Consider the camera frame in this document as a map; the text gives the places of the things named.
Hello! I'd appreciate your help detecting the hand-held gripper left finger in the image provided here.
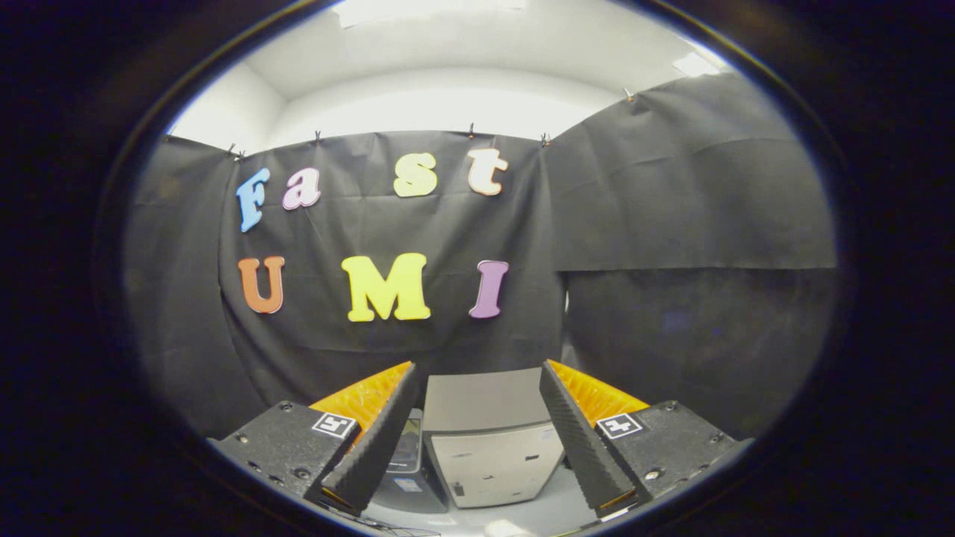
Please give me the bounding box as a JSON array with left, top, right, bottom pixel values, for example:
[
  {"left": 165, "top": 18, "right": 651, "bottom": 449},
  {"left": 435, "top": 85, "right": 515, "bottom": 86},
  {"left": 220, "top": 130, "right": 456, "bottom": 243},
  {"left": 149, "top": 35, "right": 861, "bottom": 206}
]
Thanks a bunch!
[{"left": 209, "top": 361, "right": 420, "bottom": 515}]

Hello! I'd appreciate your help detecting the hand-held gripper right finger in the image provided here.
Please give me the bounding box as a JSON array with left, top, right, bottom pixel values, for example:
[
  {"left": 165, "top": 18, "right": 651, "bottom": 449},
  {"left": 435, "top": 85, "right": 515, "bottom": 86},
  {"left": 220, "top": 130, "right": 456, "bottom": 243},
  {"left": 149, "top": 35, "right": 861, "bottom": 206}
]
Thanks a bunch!
[{"left": 539, "top": 359, "right": 739, "bottom": 519}]

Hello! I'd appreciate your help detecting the small grey washing machine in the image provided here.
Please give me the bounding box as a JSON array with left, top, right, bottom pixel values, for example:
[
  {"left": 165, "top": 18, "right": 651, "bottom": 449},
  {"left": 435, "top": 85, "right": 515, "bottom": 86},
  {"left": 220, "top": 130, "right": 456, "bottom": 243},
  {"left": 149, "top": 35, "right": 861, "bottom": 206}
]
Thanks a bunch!
[{"left": 371, "top": 409, "right": 448, "bottom": 514}]

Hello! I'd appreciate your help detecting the grey cabinet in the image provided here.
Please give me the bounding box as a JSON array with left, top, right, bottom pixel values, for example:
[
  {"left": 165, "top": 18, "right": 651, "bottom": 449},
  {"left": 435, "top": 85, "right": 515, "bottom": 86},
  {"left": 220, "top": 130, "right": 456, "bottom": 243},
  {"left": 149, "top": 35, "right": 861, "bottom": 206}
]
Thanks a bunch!
[{"left": 422, "top": 367, "right": 566, "bottom": 509}]

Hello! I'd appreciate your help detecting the black backdrop cloth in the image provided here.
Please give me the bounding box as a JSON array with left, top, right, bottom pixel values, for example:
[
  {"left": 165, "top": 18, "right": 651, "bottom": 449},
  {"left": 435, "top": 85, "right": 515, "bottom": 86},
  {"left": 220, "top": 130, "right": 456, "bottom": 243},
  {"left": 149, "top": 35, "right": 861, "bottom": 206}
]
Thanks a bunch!
[{"left": 123, "top": 71, "right": 838, "bottom": 441}]

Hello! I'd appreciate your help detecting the row of small cloth clips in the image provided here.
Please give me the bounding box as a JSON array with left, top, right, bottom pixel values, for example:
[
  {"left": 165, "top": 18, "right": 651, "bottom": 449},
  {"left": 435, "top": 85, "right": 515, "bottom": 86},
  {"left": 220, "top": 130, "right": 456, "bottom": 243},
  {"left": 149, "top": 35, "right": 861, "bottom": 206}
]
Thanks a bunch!
[{"left": 160, "top": 86, "right": 636, "bottom": 161}]

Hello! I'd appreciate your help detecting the small ceiling light panel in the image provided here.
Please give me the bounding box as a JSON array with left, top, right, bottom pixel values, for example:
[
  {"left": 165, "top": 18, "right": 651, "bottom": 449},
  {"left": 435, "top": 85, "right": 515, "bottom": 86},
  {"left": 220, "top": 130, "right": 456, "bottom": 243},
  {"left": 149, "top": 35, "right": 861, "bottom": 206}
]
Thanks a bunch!
[{"left": 671, "top": 51, "right": 721, "bottom": 78}]

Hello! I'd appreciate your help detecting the large ceiling light panel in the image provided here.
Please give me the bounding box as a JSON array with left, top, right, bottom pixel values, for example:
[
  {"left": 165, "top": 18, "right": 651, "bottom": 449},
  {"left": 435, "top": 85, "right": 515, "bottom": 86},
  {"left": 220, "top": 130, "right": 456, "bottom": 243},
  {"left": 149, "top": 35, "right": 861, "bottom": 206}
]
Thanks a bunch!
[{"left": 334, "top": 0, "right": 527, "bottom": 29}]

